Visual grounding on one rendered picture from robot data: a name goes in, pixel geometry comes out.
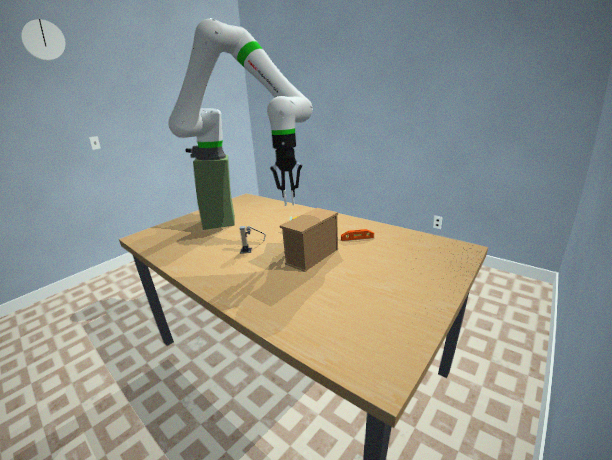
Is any orange spirit level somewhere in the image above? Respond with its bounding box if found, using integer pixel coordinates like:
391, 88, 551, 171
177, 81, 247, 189
341, 229, 374, 241

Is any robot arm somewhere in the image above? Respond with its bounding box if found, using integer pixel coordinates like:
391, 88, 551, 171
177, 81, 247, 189
168, 19, 312, 160

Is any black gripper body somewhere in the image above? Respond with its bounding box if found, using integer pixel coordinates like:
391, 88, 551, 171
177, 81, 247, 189
275, 148, 297, 172

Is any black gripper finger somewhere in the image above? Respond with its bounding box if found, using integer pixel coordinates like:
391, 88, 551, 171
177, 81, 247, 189
270, 164, 287, 206
288, 163, 302, 206

